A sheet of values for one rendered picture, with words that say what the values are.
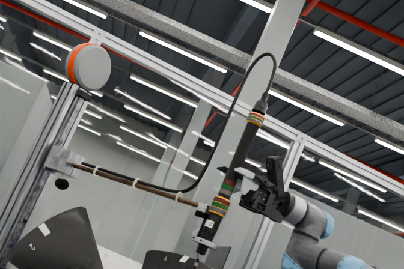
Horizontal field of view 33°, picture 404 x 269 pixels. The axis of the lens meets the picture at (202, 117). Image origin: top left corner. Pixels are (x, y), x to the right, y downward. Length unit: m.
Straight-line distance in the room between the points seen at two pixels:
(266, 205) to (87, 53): 0.82
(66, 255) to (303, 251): 0.61
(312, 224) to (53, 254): 0.68
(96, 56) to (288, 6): 4.56
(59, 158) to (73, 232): 0.43
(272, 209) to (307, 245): 0.14
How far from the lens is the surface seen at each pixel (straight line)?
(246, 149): 1.78
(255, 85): 6.41
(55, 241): 1.78
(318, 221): 1.90
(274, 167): 1.82
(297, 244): 1.88
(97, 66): 2.30
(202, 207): 1.78
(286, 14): 6.69
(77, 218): 1.80
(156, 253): 1.98
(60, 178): 2.16
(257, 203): 1.79
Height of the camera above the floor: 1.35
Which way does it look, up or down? 13 degrees up
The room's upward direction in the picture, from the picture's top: 23 degrees clockwise
